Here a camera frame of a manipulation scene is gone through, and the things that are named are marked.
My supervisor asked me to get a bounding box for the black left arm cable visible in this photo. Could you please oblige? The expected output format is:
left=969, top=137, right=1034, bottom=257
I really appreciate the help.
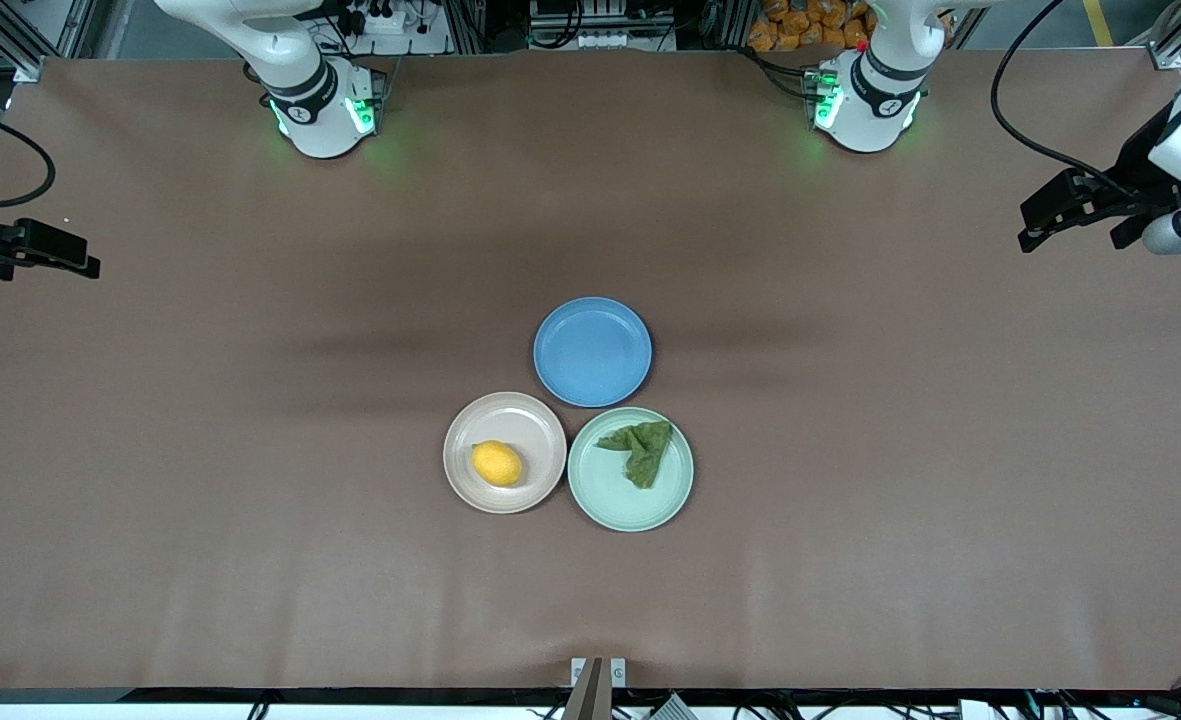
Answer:
left=990, top=0, right=1136, bottom=187

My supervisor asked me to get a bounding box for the yellow lemon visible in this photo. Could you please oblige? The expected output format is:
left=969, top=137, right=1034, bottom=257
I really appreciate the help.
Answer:
left=471, top=440, right=524, bottom=488

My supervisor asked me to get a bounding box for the beige pink plate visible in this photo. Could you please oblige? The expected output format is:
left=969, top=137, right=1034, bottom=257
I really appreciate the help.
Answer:
left=442, top=391, right=568, bottom=515

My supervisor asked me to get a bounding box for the green lettuce leaf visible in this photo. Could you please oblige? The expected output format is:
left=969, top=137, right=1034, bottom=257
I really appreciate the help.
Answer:
left=595, top=420, right=674, bottom=490

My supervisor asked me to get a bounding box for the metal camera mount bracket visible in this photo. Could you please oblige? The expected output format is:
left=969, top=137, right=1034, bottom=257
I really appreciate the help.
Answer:
left=570, top=657, right=627, bottom=720

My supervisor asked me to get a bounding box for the blue plate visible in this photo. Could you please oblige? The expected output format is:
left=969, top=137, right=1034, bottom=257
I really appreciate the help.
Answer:
left=533, top=296, right=653, bottom=409

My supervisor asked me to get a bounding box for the bag of orange fruits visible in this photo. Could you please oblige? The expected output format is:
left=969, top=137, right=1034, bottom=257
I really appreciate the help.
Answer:
left=747, top=0, right=881, bottom=53

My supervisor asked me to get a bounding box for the white power strip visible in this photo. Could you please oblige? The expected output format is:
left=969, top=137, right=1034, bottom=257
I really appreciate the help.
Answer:
left=335, top=0, right=451, bottom=57

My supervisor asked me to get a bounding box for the brown table cover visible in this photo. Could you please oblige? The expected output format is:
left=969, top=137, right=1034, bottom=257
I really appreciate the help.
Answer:
left=0, top=52, right=1181, bottom=693

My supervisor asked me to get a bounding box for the black electronics rack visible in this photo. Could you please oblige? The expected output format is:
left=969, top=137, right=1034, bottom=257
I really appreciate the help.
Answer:
left=528, top=0, right=676, bottom=51

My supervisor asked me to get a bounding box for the mint green plate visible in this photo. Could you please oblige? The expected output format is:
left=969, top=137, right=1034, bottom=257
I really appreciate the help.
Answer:
left=567, top=406, right=695, bottom=533

